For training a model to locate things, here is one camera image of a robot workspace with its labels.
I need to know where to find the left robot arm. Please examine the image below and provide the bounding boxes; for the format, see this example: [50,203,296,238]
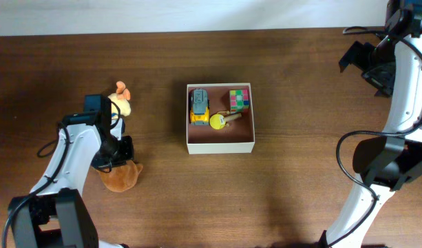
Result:
[1,94,134,248]

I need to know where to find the right black cable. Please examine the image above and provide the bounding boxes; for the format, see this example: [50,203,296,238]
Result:
[322,25,422,248]

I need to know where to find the yellow wooden rattle drum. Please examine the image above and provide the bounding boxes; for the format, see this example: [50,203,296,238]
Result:
[209,111,242,130]

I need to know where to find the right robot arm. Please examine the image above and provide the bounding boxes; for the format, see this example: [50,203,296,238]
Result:
[318,0,422,247]

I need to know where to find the white cardboard box red interior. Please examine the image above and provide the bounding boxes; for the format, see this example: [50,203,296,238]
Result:
[186,83,255,154]

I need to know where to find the brown plush toy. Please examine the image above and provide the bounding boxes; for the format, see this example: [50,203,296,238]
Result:
[98,161,143,193]

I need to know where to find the yellow plush rabbit toy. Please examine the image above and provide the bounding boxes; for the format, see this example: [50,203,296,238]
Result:
[108,81,131,119]

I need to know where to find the yellow grey toy truck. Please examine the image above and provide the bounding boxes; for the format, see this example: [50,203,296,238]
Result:
[189,88,210,125]

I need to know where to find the left black cable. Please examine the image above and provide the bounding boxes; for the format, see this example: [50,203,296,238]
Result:
[1,99,123,248]

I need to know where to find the multicoloured puzzle cube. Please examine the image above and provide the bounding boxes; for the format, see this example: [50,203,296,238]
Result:
[229,89,250,114]

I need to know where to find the black cable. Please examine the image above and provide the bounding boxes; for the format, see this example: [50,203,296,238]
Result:
[1,99,123,248]
[322,25,422,248]

